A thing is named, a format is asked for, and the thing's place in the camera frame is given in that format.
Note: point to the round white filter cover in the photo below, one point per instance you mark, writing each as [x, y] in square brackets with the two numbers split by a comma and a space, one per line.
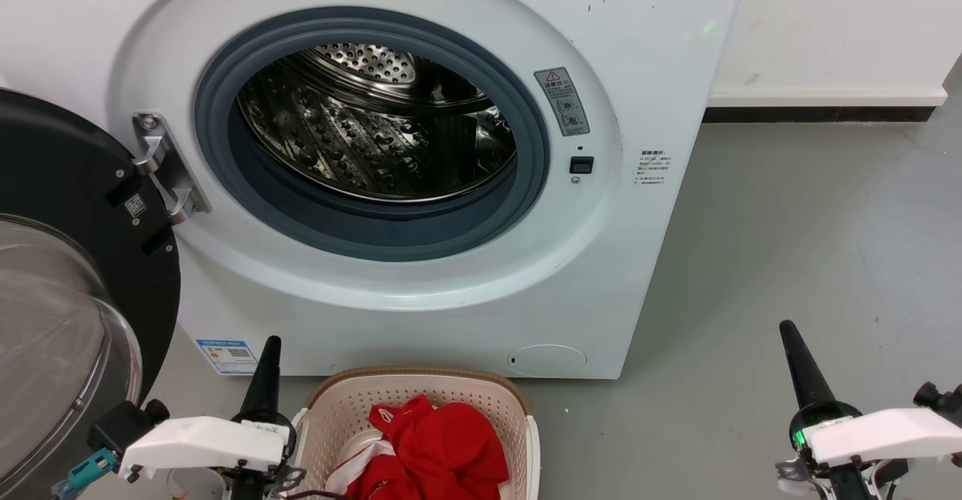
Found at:
[547, 360]

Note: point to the grey warning sticker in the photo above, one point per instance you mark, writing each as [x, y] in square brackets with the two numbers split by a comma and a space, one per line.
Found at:
[562, 101]

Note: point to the small QR code sticker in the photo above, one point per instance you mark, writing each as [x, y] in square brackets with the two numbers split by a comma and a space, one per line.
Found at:
[135, 205]

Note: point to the cream perforated laundry basket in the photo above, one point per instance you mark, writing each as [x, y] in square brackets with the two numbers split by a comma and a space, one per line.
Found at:
[346, 410]

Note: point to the stainless steel washing machine drum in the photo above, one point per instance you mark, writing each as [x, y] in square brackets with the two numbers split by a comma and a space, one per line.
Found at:
[361, 131]

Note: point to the black skirting strip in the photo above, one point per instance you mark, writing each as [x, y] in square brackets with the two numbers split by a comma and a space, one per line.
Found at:
[819, 114]

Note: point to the white wall ledge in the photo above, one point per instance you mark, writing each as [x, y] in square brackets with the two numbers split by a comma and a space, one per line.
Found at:
[827, 97]

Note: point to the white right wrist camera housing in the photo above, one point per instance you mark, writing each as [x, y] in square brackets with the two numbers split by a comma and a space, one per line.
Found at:
[887, 432]

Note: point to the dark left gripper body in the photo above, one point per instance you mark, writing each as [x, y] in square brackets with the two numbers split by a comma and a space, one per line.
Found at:
[255, 485]

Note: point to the black round washer door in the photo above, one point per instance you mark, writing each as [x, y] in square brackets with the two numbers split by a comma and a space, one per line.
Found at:
[60, 154]

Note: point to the white front-load washing machine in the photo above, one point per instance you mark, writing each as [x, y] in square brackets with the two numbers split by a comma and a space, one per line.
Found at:
[646, 274]

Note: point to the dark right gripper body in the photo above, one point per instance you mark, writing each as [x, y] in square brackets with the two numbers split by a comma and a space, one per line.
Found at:
[842, 481]

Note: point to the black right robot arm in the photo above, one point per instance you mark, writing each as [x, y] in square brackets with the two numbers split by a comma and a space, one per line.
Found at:
[943, 401]

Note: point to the silver metal door hinge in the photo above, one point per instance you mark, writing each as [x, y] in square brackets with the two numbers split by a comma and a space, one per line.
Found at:
[169, 165]

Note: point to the black door latch slot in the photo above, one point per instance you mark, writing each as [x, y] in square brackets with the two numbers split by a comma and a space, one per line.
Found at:
[582, 165]

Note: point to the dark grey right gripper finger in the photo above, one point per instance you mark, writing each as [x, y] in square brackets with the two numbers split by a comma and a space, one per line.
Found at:
[806, 372]

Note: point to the clear glass door bowl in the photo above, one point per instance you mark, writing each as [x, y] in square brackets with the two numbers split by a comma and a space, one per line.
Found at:
[45, 334]

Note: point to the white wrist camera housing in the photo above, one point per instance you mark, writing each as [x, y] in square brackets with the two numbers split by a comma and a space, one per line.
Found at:
[203, 440]
[887, 432]

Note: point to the blue energy label sticker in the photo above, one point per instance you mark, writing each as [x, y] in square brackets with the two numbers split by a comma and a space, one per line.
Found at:
[225, 356]

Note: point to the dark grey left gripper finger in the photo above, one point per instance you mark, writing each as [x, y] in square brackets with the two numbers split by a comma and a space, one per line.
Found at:
[267, 383]

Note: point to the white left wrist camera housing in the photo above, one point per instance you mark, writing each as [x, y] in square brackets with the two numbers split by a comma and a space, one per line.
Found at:
[203, 440]

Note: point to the grey rubber door gasket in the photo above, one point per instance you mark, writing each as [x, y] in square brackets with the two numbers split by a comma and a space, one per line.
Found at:
[383, 235]

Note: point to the red sports jersey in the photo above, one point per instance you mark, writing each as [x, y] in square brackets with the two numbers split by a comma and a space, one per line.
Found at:
[451, 447]

